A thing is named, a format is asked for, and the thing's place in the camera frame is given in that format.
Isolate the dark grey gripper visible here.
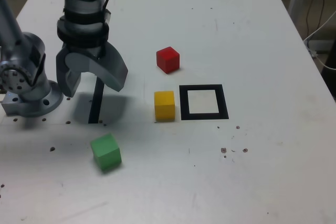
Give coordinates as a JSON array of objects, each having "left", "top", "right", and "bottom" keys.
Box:
[{"left": 56, "top": 42, "right": 129, "bottom": 98}]

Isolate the red cube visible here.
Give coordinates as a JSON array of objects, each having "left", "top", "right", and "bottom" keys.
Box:
[{"left": 156, "top": 46, "right": 181, "bottom": 74}]

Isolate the green cube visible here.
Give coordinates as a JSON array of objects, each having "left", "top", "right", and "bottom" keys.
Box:
[{"left": 90, "top": 133, "right": 122, "bottom": 174}]

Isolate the yellow cube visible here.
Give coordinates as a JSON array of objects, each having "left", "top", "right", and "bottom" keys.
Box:
[{"left": 154, "top": 90, "right": 176, "bottom": 122}]

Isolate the black tape square outline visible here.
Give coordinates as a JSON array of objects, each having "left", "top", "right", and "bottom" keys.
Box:
[{"left": 179, "top": 84, "right": 229, "bottom": 121}]

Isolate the black tape strip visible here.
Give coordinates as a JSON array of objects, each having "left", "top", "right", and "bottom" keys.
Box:
[{"left": 88, "top": 77, "right": 105, "bottom": 124}]

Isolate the thin black cable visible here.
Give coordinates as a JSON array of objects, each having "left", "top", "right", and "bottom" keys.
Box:
[{"left": 305, "top": 0, "right": 327, "bottom": 34}]

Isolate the white cable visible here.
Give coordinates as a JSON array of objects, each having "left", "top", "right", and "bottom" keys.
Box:
[{"left": 303, "top": 10, "right": 336, "bottom": 70}]

